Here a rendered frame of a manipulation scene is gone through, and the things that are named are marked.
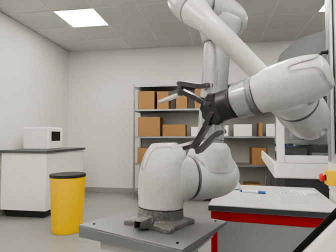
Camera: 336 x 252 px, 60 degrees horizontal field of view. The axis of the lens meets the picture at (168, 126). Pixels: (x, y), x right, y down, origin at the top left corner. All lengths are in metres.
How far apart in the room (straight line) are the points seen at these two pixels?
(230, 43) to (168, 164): 0.41
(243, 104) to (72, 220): 3.06
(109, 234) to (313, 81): 0.68
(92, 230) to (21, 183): 3.48
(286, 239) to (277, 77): 0.96
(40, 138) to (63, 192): 1.31
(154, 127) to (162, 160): 4.17
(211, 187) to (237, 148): 4.42
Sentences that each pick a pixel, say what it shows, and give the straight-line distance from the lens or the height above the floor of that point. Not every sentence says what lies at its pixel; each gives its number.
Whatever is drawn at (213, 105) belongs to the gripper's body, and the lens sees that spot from 0.74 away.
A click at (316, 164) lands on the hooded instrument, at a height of 0.90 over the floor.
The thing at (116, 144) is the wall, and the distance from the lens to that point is 5.75.
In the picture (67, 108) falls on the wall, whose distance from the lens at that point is 6.16.
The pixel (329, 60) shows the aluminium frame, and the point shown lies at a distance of 1.78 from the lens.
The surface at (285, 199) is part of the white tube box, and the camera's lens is 1.56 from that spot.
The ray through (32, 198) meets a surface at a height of 0.27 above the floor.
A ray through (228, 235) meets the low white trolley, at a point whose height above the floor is 0.62.
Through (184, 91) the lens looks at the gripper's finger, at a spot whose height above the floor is 1.20.
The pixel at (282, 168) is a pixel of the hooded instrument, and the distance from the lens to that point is 2.11.
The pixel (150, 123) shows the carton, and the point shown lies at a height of 1.32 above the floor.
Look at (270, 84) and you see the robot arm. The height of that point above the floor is 1.19.
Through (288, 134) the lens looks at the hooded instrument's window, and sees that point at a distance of 2.12.
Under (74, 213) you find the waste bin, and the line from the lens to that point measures 3.54.
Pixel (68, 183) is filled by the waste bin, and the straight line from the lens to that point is 3.44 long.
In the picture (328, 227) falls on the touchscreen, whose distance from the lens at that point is 0.21.
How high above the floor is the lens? 1.08
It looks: 2 degrees up
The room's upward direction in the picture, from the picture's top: straight up
